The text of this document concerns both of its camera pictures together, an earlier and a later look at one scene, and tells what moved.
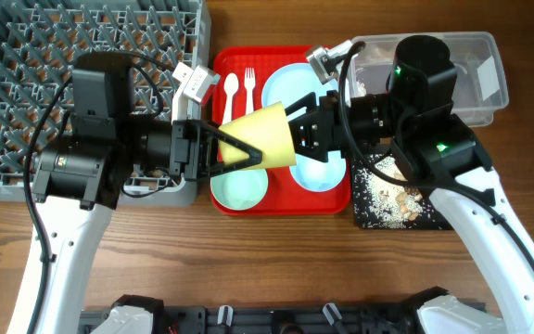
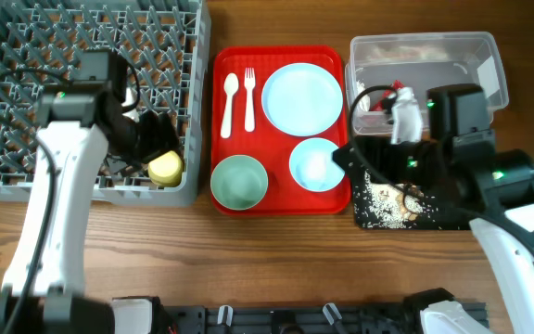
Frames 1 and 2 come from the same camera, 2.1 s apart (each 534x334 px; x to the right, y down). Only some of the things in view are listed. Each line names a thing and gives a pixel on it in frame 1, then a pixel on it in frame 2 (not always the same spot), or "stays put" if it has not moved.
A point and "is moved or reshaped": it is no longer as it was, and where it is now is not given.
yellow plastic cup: (267, 130) is moved or reshaped
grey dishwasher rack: (23, 49) stays put
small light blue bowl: (319, 175) stays put
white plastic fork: (249, 84) stays put
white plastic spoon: (230, 86) stays put
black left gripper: (194, 150) to (164, 132)
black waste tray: (383, 205) stays put
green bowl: (241, 189) stays put
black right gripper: (322, 129) to (376, 150)
